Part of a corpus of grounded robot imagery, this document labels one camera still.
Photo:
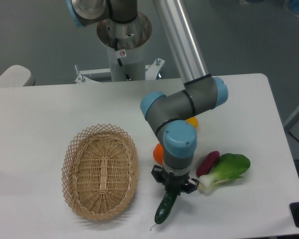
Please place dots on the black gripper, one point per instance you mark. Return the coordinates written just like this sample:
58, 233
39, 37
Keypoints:
174, 185

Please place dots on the green cucumber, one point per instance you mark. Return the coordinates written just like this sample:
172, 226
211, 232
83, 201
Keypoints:
164, 208

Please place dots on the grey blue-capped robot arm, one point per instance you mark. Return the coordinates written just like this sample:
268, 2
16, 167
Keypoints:
167, 114

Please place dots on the orange tangerine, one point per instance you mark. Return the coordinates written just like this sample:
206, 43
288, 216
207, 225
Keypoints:
158, 154

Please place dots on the purple sweet potato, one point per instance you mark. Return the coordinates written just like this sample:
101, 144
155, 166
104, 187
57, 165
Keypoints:
207, 164

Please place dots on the green bok choy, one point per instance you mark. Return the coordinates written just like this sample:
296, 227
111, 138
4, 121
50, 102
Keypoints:
228, 167

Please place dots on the yellow mango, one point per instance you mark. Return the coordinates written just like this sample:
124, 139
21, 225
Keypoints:
193, 121

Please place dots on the woven wicker basket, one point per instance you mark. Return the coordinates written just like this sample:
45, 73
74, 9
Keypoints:
100, 172

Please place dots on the white chair armrest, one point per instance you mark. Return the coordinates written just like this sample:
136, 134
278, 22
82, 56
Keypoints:
16, 76

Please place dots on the white pedestal base frame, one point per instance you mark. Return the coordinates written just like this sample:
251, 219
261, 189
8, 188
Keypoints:
153, 72

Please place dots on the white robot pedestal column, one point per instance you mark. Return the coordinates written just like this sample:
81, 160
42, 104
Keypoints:
125, 44

